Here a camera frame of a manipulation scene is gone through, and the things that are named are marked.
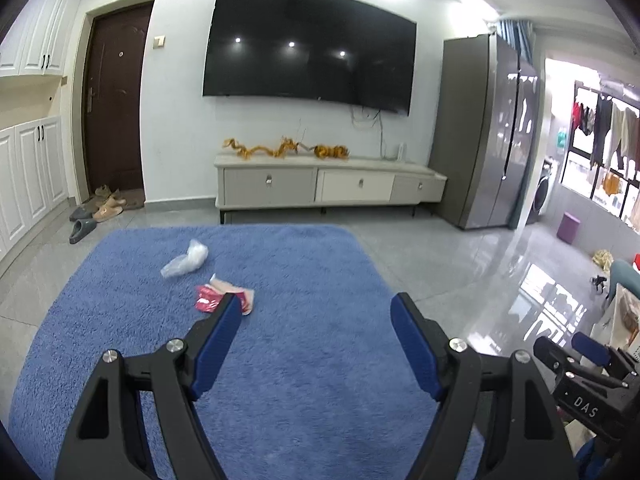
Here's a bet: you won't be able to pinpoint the blue shaggy rug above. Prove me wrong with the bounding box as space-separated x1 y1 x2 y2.
9 225 481 480

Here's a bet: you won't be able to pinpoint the short golden dragon ornament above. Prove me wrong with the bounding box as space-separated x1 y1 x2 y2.
314 144 351 162

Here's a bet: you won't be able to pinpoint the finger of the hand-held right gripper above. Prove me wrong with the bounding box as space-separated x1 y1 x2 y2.
532 336 581 386
571 332 640 378

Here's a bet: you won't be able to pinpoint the white coffee table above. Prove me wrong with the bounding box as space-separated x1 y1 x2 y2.
587 282 640 358

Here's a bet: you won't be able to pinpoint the white wall cables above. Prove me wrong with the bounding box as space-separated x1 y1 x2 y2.
350 107 388 158

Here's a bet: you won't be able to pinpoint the clear plastic bag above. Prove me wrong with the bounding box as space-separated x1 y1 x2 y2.
160 239 208 278

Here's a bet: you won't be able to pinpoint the black wall television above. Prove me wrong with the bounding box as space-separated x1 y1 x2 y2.
202 0 418 116

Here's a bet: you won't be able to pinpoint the dark brown door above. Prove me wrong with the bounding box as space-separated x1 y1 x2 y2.
80 1 156 206

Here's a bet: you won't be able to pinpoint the long golden dragon ornament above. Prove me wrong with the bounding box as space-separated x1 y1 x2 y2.
222 136 313 161

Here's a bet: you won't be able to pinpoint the red and pink wrapper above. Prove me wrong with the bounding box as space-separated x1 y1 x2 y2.
194 274 256 317

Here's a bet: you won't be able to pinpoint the white wall cupboards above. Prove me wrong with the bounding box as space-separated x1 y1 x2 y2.
0 114 71 261

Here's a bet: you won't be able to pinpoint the cream TV cabinet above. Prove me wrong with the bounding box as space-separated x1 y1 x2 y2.
214 152 447 224

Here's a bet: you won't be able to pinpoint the row of hanging clothes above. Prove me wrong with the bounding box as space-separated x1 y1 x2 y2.
572 82 640 181

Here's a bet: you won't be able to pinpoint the teal chair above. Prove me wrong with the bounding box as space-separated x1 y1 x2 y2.
607 259 640 306

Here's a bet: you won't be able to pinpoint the grey washing machine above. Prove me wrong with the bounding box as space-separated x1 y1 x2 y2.
527 157 556 226

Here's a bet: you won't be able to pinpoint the silver refrigerator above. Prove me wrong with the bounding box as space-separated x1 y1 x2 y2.
429 34 541 231

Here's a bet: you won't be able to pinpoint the blue curtain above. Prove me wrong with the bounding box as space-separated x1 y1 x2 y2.
495 19 536 63

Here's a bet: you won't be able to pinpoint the purple stool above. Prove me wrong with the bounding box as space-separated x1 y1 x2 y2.
559 212 582 243

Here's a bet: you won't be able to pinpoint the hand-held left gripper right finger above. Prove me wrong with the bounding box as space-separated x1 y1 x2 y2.
390 292 576 480

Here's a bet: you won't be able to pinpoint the white wall cabinet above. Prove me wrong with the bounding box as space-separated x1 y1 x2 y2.
0 0 86 78

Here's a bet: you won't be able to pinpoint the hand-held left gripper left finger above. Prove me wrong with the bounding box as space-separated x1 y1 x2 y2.
54 292 243 480

